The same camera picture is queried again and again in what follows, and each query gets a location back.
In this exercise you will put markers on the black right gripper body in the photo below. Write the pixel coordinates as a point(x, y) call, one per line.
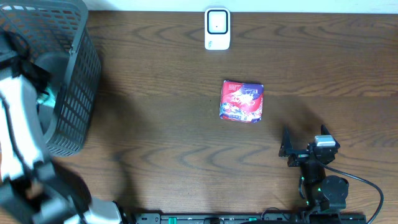
point(298, 158)

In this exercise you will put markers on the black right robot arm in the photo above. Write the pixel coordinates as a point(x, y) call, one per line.
point(324, 193)

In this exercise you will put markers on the grey plastic mesh basket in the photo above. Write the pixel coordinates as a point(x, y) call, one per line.
point(53, 34)

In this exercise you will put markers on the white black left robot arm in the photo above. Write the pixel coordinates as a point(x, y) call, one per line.
point(35, 189)

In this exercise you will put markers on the teal green snack packet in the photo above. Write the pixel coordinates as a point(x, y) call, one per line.
point(47, 98)

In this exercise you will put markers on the red purple snack packet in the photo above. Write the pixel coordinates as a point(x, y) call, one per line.
point(241, 102)

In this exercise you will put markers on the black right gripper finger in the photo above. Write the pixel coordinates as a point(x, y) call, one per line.
point(324, 130)
point(286, 147)

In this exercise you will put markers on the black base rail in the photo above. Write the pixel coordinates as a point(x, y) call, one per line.
point(272, 216)

